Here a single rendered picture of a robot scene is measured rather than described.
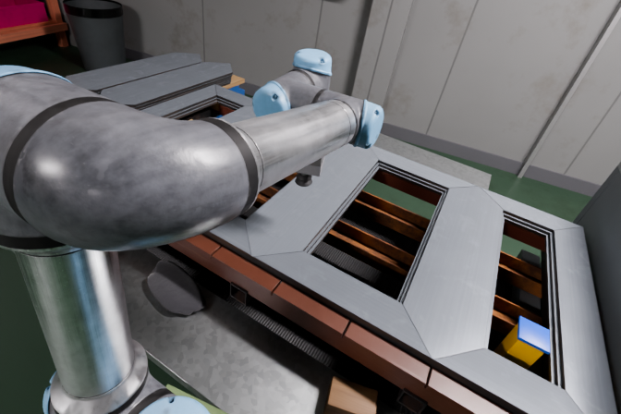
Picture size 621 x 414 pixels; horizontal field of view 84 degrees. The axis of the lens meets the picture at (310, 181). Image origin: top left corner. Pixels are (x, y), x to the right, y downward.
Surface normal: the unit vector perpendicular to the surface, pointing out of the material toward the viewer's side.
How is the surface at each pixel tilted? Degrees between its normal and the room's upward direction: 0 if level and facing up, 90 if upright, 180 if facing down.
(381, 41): 90
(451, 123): 90
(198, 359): 0
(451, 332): 0
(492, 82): 90
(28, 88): 11
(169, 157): 38
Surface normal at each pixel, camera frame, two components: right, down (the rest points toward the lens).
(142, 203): 0.47, 0.34
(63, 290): 0.32, 0.51
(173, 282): 0.25, -0.85
